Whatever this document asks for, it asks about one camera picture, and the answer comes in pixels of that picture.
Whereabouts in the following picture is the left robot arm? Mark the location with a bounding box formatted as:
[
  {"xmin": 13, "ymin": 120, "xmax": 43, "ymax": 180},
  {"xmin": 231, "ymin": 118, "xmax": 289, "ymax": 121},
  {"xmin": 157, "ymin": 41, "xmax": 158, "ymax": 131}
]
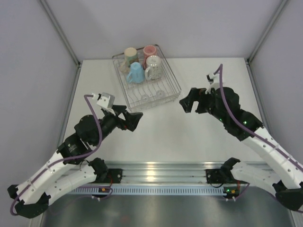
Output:
[{"xmin": 7, "ymin": 105, "xmax": 143, "ymax": 219}]

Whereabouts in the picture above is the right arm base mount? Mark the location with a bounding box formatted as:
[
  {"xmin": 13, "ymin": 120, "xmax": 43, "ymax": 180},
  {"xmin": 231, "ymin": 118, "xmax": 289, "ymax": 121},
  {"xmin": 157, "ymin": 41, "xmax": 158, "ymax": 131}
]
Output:
[{"xmin": 205, "ymin": 157, "xmax": 240, "ymax": 187}]

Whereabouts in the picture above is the cream floral mug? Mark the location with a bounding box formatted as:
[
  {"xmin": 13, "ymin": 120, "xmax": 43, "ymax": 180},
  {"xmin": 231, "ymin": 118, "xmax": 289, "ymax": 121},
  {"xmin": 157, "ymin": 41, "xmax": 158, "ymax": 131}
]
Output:
[{"xmin": 119, "ymin": 47, "xmax": 139, "ymax": 73}]

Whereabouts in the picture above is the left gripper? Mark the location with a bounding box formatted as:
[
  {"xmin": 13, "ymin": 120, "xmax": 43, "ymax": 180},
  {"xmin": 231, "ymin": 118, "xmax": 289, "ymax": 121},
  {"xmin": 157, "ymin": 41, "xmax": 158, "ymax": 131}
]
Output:
[{"xmin": 92, "ymin": 105, "xmax": 143, "ymax": 147}]

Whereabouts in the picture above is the aluminium mounting rail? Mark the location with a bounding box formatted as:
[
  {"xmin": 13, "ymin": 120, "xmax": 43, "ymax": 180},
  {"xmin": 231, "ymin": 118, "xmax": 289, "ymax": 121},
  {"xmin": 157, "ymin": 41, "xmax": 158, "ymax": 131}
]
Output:
[{"xmin": 39, "ymin": 160, "xmax": 295, "ymax": 186}]

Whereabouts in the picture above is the pink patterned mug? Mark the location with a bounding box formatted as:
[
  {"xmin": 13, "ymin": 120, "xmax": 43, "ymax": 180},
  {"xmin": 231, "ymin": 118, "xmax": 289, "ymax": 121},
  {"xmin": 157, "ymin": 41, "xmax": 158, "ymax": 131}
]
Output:
[{"xmin": 143, "ymin": 45, "xmax": 157, "ymax": 62}]

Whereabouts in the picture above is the slotted cable duct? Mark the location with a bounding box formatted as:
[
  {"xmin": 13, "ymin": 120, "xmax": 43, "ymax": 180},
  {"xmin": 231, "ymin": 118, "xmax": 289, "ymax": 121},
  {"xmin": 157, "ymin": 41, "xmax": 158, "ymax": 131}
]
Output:
[{"xmin": 70, "ymin": 185, "xmax": 227, "ymax": 196}]

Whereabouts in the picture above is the wire dish rack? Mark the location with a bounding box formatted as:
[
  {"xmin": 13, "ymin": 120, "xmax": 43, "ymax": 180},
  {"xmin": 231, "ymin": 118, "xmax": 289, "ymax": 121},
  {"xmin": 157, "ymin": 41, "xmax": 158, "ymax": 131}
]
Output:
[{"xmin": 112, "ymin": 44, "xmax": 181, "ymax": 112}]

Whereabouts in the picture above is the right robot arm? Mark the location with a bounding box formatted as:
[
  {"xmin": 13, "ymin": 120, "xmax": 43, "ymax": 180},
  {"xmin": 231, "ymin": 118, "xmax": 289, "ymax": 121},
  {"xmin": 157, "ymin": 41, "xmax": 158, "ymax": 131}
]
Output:
[{"xmin": 179, "ymin": 87, "xmax": 303, "ymax": 212}]

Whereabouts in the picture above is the aluminium frame post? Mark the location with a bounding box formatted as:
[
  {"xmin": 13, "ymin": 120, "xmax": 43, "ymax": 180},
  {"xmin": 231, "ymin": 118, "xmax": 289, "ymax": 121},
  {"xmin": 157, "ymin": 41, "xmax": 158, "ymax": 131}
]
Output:
[
  {"xmin": 246, "ymin": 0, "xmax": 291, "ymax": 65},
  {"xmin": 38, "ymin": 0, "xmax": 80, "ymax": 68}
]

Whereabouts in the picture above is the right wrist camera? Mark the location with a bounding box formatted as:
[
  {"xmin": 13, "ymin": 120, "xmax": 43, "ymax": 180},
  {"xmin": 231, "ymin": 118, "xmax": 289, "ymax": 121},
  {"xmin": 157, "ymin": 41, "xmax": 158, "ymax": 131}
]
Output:
[{"xmin": 205, "ymin": 73, "xmax": 220, "ymax": 94}]

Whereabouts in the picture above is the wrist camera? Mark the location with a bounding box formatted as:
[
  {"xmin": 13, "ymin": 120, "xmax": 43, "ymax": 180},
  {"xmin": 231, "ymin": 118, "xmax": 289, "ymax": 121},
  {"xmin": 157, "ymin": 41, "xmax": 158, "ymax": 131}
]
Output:
[
  {"xmin": 92, "ymin": 92, "xmax": 115, "ymax": 115},
  {"xmin": 205, "ymin": 73, "xmax": 220, "ymax": 94}
]

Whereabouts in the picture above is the light blue mug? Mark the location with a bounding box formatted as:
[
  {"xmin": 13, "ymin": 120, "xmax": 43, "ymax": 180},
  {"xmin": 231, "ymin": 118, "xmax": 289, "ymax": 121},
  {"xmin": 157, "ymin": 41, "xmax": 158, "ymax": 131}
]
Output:
[{"xmin": 126, "ymin": 62, "xmax": 145, "ymax": 84}]

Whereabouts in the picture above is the clear glass tumbler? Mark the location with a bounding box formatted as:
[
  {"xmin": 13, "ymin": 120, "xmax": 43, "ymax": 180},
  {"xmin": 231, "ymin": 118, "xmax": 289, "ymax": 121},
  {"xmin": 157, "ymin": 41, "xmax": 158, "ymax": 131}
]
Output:
[
  {"xmin": 141, "ymin": 94, "xmax": 150, "ymax": 103},
  {"xmin": 156, "ymin": 90, "xmax": 165, "ymax": 98}
]

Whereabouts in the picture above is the aluminium frame post right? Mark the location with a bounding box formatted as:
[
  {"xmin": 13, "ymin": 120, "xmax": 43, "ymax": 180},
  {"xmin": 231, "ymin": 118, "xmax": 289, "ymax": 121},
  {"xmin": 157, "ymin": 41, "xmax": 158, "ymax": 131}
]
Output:
[{"xmin": 246, "ymin": 0, "xmax": 291, "ymax": 65}]

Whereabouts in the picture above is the aluminium frame post left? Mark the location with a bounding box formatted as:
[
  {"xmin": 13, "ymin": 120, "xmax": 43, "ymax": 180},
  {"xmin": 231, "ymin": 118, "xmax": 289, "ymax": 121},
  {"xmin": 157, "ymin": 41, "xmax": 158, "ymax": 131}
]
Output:
[{"xmin": 38, "ymin": 0, "xmax": 80, "ymax": 68}]

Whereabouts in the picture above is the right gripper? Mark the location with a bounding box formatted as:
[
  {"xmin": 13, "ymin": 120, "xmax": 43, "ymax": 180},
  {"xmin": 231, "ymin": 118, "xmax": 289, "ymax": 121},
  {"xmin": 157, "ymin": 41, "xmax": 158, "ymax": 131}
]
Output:
[{"xmin": 179, "ymin": 86, "xmax": 227, "ymax": 124}]

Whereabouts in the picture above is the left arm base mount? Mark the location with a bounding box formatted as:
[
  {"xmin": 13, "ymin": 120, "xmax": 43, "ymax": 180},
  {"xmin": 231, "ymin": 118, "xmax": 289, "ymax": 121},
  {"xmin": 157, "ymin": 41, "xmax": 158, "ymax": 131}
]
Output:
[{"xmin": 89, "ymin": 158, "xmax": 123, "ymax": 183}]

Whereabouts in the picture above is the white mug orange interior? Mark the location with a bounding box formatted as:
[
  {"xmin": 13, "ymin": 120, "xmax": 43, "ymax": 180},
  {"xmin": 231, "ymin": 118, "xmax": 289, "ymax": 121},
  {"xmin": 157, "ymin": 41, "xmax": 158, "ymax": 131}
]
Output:
[{"xmin": 144, "ymin": 55, "xmax": 163, "ymax": 80}]

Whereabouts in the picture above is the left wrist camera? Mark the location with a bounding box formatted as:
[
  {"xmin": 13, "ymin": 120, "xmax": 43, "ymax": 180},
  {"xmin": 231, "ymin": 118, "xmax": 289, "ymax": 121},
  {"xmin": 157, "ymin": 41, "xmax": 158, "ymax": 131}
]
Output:
[{"xmin": 92, "ymin": 92, "xmax": 115, "ymax": 115}]

